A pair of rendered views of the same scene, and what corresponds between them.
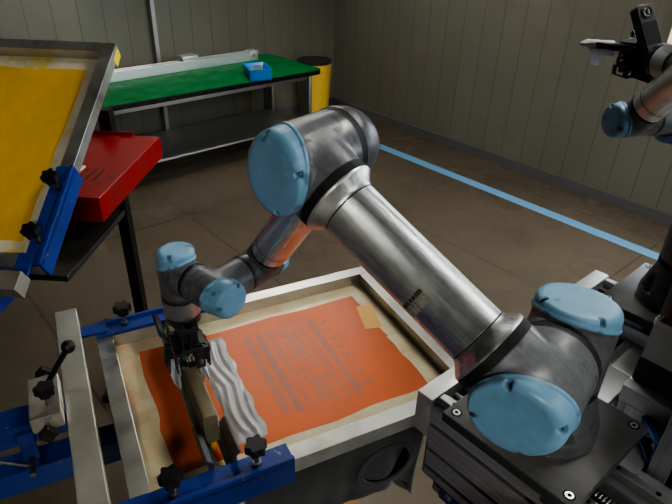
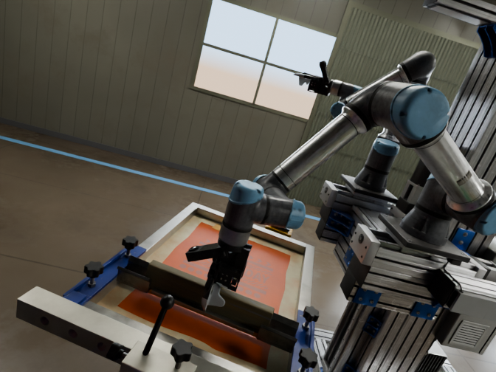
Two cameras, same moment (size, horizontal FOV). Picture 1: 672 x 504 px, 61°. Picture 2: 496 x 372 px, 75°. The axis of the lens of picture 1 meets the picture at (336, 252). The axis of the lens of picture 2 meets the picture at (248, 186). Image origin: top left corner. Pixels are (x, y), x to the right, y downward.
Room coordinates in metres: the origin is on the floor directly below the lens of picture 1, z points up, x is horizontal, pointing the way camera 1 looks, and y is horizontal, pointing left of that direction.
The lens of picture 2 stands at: (0.51, 0.91, 1.60)
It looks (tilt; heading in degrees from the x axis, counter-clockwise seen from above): 18 degrees down; 305
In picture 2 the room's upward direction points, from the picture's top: 17 degrees clockwise
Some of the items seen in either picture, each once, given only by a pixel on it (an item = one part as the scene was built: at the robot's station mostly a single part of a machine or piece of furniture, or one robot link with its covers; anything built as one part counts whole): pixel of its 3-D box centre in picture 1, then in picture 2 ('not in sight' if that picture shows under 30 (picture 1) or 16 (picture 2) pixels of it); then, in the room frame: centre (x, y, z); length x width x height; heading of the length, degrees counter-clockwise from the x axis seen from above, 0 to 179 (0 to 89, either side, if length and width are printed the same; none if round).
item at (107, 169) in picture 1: (75, 171); not in sight; (1.99, 1.00, 1.06); 0.61 x 0.46 x 0.12; 177
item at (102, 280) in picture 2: (158, 323); (109, 277); (1.19, 0.47, 0.97); 0.30 x 0.05 x 0.07; 117
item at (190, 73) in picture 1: (189, 113); not in sight; (4.81, 1.30, 0.42); 2.34 x 0.91 x 0.83; 132
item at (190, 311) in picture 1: (183, 304); (235, 232); (0.94, 0.31, 1.23); 0.08 x 0.08 x 0.05
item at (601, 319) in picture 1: (568, 336); (445, 190); (0.62, -0.33, 1.42); 0.13 x 0.12 x 0.14; 144
